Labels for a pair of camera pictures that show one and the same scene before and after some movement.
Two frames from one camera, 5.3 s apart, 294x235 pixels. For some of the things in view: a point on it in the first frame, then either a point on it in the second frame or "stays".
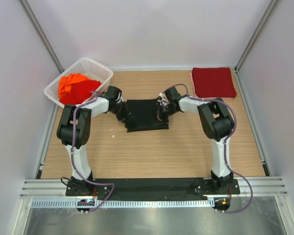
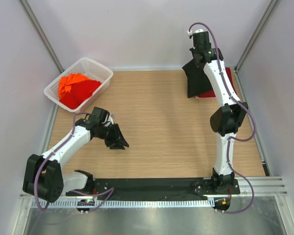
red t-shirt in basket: (80, 92) stays
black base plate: (153, 187) stays
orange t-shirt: (65, 82) stays
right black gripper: (160, 114) -> (193, 50)
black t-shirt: (145, 117) -> (198, 83)
